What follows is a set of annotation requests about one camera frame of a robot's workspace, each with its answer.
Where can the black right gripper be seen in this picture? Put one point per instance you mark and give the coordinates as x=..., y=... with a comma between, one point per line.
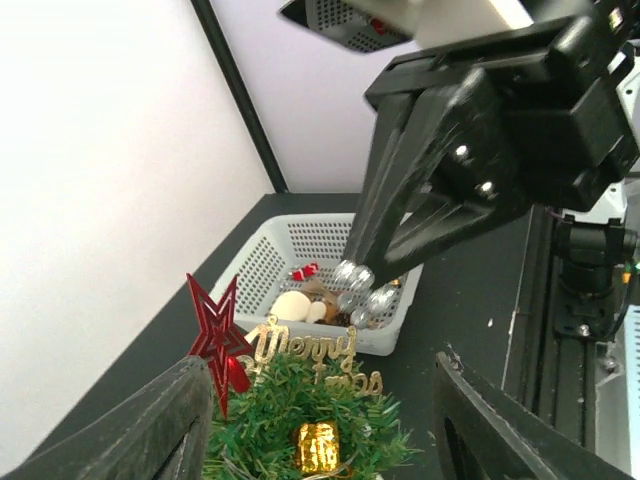
x=470, y=134

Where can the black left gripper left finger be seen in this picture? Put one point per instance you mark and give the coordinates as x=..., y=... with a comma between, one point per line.
x=160, y=432

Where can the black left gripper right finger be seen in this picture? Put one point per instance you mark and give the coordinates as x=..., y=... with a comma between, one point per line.
x=482, y=433

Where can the red star tree topper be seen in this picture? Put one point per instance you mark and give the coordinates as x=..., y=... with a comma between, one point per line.
x=220, y=342

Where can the small green christmas tree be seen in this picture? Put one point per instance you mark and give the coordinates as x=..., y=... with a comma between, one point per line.
x=255, y=441

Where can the gold gift box ornament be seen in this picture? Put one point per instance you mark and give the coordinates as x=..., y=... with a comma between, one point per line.
x=317, y=447

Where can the silver glitter ball cluster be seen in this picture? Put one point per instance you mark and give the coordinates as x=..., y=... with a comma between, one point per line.
x=359, y=302

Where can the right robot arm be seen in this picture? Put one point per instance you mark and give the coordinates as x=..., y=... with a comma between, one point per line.
x=589, y=243

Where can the white round foam ornament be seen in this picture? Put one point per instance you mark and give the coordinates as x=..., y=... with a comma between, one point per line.
x=295, y=306

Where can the burlap bow ornament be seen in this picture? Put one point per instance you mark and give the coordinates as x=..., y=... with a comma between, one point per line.
x=316, y=290

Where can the white perforated plastic basket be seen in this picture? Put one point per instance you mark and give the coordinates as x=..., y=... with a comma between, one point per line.
x=264, y=263

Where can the black frame post right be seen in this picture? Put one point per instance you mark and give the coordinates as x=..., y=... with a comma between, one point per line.
x=220, y=48

